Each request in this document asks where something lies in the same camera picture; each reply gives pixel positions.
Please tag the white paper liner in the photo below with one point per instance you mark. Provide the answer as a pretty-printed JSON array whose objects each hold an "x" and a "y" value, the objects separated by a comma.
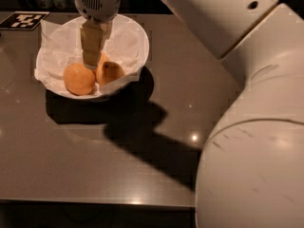
[{"x": 60, "y": 48}]

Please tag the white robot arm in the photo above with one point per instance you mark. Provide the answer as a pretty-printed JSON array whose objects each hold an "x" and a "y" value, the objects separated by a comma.
[{"x": 251, "y": 169}]

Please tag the back middle orange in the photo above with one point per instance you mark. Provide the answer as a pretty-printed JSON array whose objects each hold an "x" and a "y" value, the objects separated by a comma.
[{"x": 103, "y": 59}]

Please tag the white bowl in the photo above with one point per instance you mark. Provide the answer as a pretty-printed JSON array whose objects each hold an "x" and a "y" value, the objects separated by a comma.
[{"x": 133, "y": 41}]

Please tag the orange with stem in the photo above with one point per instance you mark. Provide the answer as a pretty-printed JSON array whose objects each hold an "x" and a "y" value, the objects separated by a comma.
[{"x": 108, "y": 72}]

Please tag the black white fiducial marker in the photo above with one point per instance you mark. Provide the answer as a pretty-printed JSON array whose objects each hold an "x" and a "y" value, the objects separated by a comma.
[{"x": 23, "y": 20}]

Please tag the front left orange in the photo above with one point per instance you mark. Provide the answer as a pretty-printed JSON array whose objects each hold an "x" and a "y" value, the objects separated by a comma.
[{"x": 78, "y": 79}]

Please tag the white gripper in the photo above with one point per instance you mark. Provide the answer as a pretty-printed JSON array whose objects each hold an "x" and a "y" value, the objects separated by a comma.
[{"x": 96, "y": 6}]

